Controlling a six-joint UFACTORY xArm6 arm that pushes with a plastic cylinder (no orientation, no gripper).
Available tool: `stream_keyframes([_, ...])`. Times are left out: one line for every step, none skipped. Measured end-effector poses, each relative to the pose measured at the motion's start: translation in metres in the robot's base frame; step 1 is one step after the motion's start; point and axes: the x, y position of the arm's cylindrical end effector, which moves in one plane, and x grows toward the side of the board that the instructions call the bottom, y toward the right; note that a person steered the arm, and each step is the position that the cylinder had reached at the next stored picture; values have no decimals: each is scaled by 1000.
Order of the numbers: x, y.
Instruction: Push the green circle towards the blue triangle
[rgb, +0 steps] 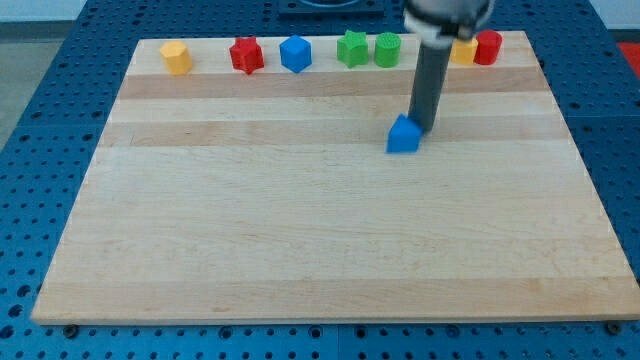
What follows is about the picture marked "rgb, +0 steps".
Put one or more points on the blue triangle block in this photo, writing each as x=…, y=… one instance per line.
x=404, y=136

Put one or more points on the green circle block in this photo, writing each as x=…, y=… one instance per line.
x=387, y=49

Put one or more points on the red circle block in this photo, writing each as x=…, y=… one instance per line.
x=489, y=45

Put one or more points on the wooden board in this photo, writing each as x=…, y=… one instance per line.
x=220, y=198

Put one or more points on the blue cube block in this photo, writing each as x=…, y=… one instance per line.
x=295, y=53

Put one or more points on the green star block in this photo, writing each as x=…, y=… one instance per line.
x=352, y=49

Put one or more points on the red star block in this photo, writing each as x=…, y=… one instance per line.
x=246, y=54

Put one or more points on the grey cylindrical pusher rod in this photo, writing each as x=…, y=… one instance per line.
x=431, y=67

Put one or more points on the yellow square block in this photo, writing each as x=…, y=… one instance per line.
x=463, y=52

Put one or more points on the yellow hexagon block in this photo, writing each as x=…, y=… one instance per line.
x=176, y=57

